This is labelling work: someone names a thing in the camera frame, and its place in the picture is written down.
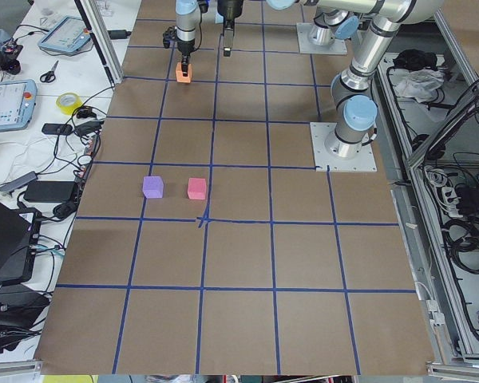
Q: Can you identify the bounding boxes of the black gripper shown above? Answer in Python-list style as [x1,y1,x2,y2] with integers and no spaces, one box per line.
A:
[177,39,195,76]
[217,0,243,57]

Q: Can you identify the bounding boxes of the orange foam block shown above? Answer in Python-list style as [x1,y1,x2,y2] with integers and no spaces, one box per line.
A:
[176,62,192,84]

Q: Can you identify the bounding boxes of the black power adapter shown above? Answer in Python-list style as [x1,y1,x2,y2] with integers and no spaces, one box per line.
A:
[108,30,131,40]

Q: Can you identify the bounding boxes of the far teach pendant tablet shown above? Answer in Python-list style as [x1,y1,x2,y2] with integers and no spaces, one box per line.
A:
[38,16,91,56]

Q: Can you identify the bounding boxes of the teach pendant tablet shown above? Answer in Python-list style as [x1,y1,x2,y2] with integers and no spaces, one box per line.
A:
[0,79,37,132]
[38,16,91,56]

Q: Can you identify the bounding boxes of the yellow tape roll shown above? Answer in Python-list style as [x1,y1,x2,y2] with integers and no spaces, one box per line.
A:
[56,92,83,116]

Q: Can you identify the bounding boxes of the pink foam block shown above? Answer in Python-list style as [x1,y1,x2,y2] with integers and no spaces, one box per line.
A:
[187,177,207,200]

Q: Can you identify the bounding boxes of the purple foam block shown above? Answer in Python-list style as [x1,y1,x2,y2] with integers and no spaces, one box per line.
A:
[142,176,164,199]

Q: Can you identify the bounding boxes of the near teach pendant tablet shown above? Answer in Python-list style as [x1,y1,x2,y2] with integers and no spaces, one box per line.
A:
[0,79,37,132]

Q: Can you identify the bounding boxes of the large black power brick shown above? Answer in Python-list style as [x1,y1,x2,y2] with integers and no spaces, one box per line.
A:
[24,180,76,203]

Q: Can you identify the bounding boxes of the crumpled white cloth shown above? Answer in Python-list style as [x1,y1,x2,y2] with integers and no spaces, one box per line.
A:
[394,69,444,103]

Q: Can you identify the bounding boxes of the black laptop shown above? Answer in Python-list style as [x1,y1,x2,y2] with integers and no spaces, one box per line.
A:
[0,202,41,286]

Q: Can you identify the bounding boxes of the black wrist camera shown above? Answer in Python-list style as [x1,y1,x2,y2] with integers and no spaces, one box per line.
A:
[162,26,177,49]

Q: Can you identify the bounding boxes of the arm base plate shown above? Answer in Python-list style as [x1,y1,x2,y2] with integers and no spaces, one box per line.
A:
[296,22,347,56]
[310,122,377,172]

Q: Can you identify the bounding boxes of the aluminium frame post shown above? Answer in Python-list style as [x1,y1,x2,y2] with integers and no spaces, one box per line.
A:
[74,0,124,88]

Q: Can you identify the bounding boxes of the black handled scissors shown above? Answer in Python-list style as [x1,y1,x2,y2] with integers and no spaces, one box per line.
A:
[39,61,59,84]

